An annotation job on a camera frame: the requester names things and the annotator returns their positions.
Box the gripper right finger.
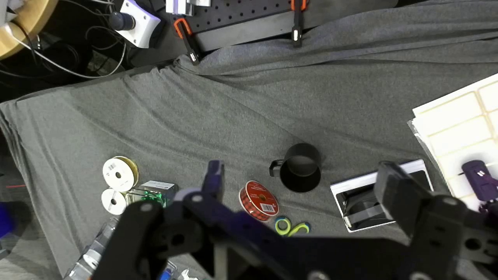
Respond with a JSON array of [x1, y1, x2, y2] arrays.
[[373, 161, 498, 280]]

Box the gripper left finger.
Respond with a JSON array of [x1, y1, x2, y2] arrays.
[[91, 159, 304, 280]]

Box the black cup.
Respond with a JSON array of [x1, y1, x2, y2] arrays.
[[269, 143, 323, 193]]

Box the clear box with green contents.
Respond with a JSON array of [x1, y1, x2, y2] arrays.
[[126, 180, 178, 209]]

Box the white ribbon spool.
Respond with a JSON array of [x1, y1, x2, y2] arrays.
[[101, 189, 129, 216]]

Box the purple plastic tool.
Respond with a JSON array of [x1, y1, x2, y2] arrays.
[[461, 159, 498, 214]]

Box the yellow ribbon spool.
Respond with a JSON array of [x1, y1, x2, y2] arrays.
[[102, 156, 139, 193]]

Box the clear plastic container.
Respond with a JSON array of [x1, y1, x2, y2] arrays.
[[63, 216, 119, 280]]

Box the white box with black insert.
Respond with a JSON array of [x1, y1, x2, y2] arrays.
[[330, 159, 435, 233]]

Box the red ribbon spool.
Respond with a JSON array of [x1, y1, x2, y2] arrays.
[[238, 180, 280, 222]]

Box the stack of white label sheets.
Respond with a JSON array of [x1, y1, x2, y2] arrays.
[[407, 73, 498, 212]]

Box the grey cloth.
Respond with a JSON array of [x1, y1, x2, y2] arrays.
[[0, 0, 498, 280]]

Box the black and orange clamp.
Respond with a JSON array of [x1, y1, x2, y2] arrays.
[[290, 0, 308, 48], [173, 17, 201, 65]]

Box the white box with black knob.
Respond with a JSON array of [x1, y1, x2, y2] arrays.
[[109, 0, 161, 49]]

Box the round wooden table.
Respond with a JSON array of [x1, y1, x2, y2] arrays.
[[0, 0, 59, 61]]

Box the scissors with yellow-green handles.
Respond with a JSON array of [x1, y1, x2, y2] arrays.
[[274, 216, 311, 237]]

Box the white cable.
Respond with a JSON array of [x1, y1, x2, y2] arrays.
[[6, 21, 127, 79]]

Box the silver metal bracket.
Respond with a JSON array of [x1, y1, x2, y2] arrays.
[[165, 0, 211, 16]]

